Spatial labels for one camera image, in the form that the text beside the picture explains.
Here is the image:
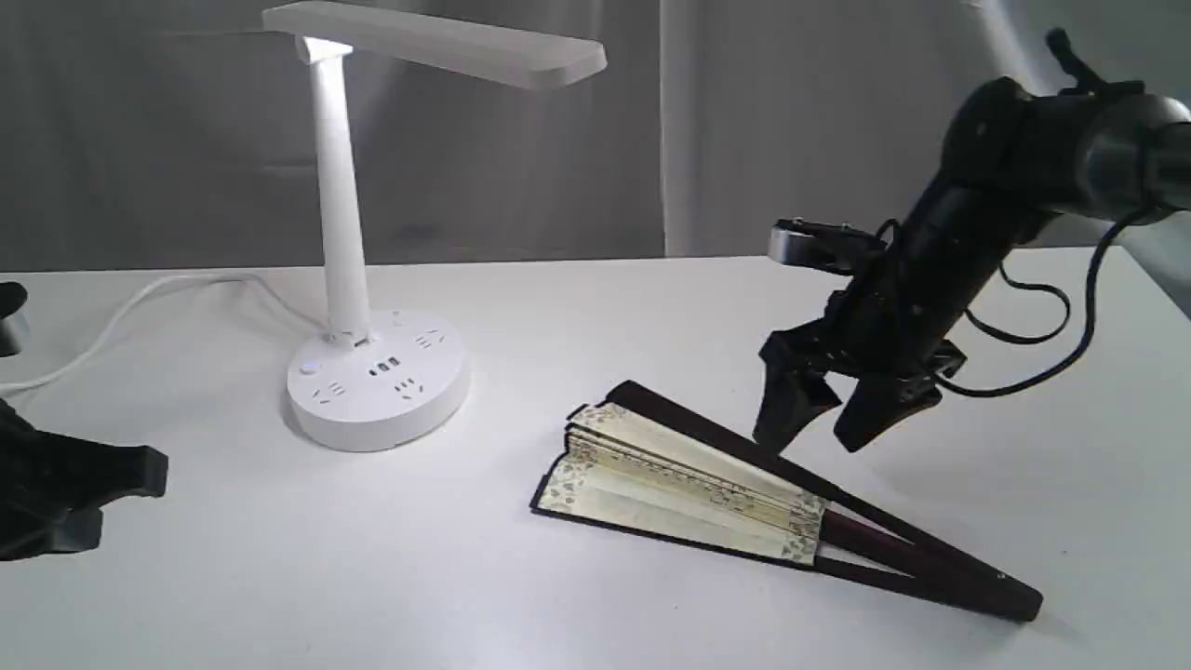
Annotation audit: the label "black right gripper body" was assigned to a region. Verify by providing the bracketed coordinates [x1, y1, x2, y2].
[771, 218, 1010, 374]

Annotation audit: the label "folding paper fan maroon ribs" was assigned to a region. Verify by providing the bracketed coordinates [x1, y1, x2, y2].
[529, 381, 1045, 624]

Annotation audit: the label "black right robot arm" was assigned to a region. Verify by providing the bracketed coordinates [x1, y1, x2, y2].
[752, 29, 1187, 452]

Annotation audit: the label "white desk lamp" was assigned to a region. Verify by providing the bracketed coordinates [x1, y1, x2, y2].
[262, 1, 607, 452]

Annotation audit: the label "grey backdrop curtain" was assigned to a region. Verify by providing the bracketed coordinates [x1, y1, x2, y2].
[1, 1, 1187, 273]

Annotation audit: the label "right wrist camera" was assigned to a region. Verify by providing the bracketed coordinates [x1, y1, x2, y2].
[769, 218, 888, 276]

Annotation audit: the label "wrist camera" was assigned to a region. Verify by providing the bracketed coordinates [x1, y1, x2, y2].
[769, 218, 888, 276]
[1, 281, 30, 357]

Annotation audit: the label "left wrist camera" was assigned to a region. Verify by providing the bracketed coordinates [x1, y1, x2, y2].
[1, 281, 30, 357]

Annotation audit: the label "white power cable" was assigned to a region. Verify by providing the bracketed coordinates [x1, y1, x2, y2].
[0, 273, 322, 394]

